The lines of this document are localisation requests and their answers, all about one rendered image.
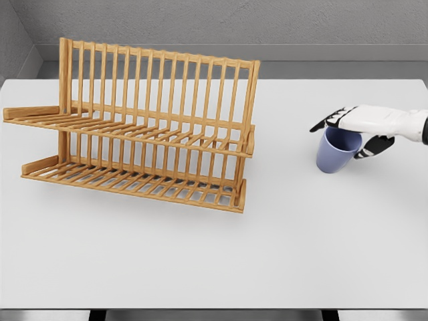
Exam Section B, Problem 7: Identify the wooden two-tier dish rack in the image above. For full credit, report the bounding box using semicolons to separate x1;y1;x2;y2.
2;37;261;213

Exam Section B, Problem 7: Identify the blue cup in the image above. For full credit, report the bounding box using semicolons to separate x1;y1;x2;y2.
316;126;363;175

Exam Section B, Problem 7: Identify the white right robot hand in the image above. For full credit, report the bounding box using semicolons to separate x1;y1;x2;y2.
309;104;404;161

